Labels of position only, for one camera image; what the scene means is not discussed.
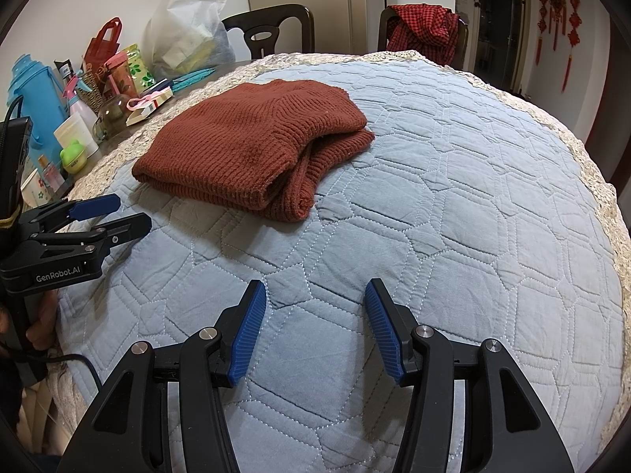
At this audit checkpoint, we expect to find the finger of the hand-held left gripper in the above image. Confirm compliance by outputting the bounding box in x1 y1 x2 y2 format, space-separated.
22 194 120 232
22 213 153 256

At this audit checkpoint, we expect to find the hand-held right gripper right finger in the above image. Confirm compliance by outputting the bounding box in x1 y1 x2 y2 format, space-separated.
364 278 575 473

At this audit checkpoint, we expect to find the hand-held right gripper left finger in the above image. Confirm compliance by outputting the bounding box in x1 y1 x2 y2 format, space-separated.
56 280 268 473

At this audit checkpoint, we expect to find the rust red knit sweater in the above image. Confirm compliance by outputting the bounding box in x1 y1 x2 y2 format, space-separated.
131 79 375 222

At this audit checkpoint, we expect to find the person's left hand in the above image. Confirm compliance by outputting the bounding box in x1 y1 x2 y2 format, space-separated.
24 290 61 350

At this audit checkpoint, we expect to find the green lidded cup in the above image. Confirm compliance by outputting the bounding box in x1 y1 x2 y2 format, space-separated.
60 139 90 174

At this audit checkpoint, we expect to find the white floral box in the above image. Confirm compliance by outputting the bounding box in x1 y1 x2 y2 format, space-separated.
21 168 67 209

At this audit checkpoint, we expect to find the white plastic container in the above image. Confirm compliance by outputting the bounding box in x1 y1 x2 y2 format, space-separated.
53 113 99 158

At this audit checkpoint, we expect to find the clear glass jar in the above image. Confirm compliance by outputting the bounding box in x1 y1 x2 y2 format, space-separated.
93 93 131 141

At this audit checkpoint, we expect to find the white spray bottle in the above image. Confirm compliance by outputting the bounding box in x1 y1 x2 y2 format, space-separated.
63 76 99 129

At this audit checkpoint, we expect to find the small box with pink ribbon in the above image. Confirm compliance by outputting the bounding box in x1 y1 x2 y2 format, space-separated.
125 88 174 126

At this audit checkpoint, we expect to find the woven basket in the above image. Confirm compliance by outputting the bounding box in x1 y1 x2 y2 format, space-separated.
79 70 110 109

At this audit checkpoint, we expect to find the blue thermos jug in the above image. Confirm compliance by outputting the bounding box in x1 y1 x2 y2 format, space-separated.
6 54 70 168

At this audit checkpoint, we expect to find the pink tumbler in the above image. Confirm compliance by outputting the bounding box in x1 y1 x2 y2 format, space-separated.
105 55 139 99

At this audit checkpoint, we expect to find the green leaf print packet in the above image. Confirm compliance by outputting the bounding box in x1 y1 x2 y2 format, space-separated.
121 45 157 90

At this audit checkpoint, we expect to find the teal flat packet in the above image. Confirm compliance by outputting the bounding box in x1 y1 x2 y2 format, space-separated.
170 66 218 92

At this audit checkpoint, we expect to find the red gift bag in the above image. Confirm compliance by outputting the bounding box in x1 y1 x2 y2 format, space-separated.
81 16 123 77

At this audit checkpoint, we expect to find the white plastic bag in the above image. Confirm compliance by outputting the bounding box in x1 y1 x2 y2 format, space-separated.
143 0 236 82

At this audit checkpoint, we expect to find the dark wooden chair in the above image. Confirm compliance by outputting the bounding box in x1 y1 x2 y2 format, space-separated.
378 6 469 70
222 4 316 62

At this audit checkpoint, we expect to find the red checked garment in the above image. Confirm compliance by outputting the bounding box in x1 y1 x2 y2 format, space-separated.
386 4 461 67

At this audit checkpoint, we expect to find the dark glass door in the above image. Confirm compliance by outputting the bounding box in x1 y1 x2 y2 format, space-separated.
476 0 532 95

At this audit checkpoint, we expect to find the red Chinese knot decoration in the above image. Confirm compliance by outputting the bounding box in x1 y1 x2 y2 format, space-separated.
563 0 583 93
536 0 549 66
549 0 568 51

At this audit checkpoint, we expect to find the black cable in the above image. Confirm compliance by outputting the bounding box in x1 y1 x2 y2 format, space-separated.
0 351 106 390

